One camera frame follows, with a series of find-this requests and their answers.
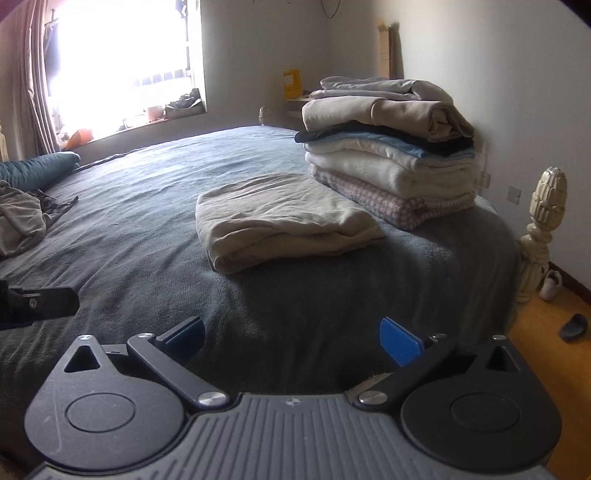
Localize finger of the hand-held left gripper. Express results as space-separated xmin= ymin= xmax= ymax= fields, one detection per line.
xmin=0 ymin=286 xmax=79 ymax=330

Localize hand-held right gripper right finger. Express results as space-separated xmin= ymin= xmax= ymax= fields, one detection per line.
xmin=353 ymin=316 xmax=525 ymax=409

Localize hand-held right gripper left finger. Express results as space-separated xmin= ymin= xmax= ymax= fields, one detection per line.
xmin=62 ymin=316 xmax=230 ymax=411

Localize beige pants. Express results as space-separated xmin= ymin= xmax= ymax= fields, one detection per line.
xmin=195 ymin=173 xmax=386 ymax=275

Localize stack of folded clothes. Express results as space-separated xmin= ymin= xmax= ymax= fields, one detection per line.
xmin=294 ymin=76 xmax=477 ymax=232

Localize grey garment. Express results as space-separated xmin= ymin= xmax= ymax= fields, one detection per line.
xmin=0 ymin=179 xmax=47 ymax=258

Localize dark thin garment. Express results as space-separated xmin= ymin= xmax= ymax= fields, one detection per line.
xmin=28 ymin=189 xmax=79 ymax=229

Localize dark teal pillow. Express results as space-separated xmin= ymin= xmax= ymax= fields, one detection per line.
xmin=0 ymin=151 xmax=81 ymax=192

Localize white shoe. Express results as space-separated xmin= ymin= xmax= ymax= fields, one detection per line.
xmin=539 ymin=270 xmax=563 ymax=302

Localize dark slipper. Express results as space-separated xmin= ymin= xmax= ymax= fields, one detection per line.
xmin=560 ymin=313 xmax=588 ymax=342

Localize grey curtain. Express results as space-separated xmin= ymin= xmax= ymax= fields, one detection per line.
xmin=9 ymin=0 xmax=63 ymax=155

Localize carved cream bedpost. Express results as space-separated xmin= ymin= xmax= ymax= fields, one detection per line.
xmin=517 ymin=167 xmax=568 ymax=304

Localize cardboard box with shoes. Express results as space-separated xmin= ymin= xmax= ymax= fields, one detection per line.
xmin=164 ymin=88 xmax=205 ymax=118

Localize light wooden desk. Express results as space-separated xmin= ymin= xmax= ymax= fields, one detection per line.
xmin=284 ymin=95 xmax=315 ymax=130

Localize bright window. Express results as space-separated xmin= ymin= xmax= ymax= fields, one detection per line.
xmin=44 ymin=0 xmax=207 ymax=139

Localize yellow box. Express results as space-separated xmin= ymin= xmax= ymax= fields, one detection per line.
xmin=283 ymin=69 xmax=304 ymax=99

